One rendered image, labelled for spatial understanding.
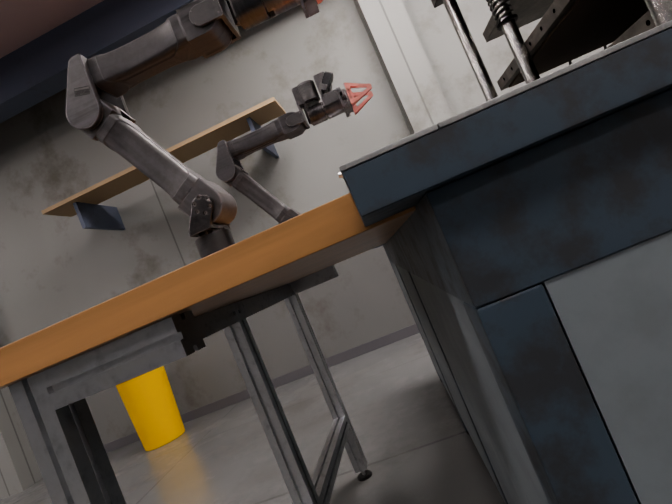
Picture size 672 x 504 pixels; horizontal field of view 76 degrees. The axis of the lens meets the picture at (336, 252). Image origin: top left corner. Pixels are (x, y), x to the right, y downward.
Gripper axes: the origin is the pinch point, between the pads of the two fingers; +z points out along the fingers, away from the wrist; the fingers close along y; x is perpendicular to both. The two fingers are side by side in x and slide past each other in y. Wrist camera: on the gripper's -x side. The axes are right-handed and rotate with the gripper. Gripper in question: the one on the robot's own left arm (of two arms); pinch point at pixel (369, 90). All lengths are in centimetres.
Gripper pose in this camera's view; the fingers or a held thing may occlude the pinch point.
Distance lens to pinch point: 138.3
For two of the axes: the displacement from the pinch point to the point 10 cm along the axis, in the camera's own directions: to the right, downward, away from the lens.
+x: 3.6, 9.3, -0.4
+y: 1.4, -0.2, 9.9
